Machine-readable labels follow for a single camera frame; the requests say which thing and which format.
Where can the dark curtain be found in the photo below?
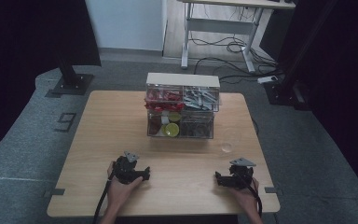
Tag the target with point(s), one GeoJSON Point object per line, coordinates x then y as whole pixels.
{"type": "Point", "coordinates": [28, 46]}

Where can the yellow-green round capsule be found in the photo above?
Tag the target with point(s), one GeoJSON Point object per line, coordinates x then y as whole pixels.
{"type": "Point", "coordinates": [172, 129]}
{"type": "Point", "coordinates": [174, 116]}

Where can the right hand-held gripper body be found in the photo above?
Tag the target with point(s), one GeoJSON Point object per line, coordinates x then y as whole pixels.
{"type": "Point", "coordinates": [240, 174]}

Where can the white power strip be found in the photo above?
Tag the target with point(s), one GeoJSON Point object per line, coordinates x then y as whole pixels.
{"type": "Point", "coordinates": [268, 79]}

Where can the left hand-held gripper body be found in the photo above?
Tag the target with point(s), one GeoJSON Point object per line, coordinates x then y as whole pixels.
{"type": "Point", "coordinates": [126, 170]}

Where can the white desk frame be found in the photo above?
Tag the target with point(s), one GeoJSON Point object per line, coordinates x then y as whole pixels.
{"type": "Point", "coordinates": [220, 25]}

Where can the person's right hand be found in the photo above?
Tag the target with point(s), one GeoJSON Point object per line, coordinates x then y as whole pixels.
{"type": "Point", "coordinates": [245, 199]}

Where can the clear glass cup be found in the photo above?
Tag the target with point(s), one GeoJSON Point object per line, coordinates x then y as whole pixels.
{"type": "Point", "coordinates": [231, 140]}

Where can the pile of dark packets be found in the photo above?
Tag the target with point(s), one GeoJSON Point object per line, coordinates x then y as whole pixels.
{"type": "Point", "coordinates": [196, 128]}

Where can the person's left hand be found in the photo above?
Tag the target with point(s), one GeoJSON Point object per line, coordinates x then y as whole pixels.
{"type": "Point", "coordinates": [118, 191]}

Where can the dark red round capsule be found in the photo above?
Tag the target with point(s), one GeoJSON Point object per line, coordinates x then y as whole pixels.
{"type": "Point", "coordinates": [154, 124]}

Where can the pile of grey packets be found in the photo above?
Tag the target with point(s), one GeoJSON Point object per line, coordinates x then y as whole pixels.
{"type": "Point", "coordinates": [201, 99]}

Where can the clear acrylic organizer box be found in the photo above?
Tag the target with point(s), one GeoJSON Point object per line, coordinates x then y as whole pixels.
{"type": "Point", "coordinates": [183, 107]}

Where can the black stand with base plate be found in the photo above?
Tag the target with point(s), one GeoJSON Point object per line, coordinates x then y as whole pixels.
{"type": "Point", "coordinates": [73, 83]}
{"type": "Point", "coordinates": [284, 93]}

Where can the pile of red packets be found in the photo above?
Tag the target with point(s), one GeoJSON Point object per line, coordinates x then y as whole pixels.
{"type": "Point", "coordinates": [163, 100]}

